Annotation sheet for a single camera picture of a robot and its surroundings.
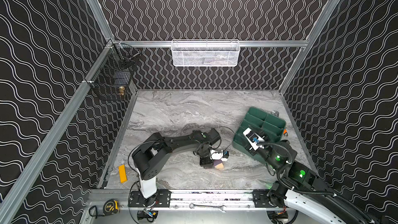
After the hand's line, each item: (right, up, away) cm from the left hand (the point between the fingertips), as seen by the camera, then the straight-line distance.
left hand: (213, 166), depth 83 cm
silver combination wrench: (+2, -15, -10) cm, 19 cm away
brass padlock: (-50, +41, +1) cm, 64 cm away
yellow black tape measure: (-48, -13, -13) cm, 51 cm away
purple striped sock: (+3, +2, -1) cm, 3 cm away
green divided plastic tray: (+36, +20, +14) cm, 44 cm away
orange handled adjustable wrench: (+46, +16, +14) cm, 51 cm away
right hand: (+14, +22, -14) cm, 30 cm away
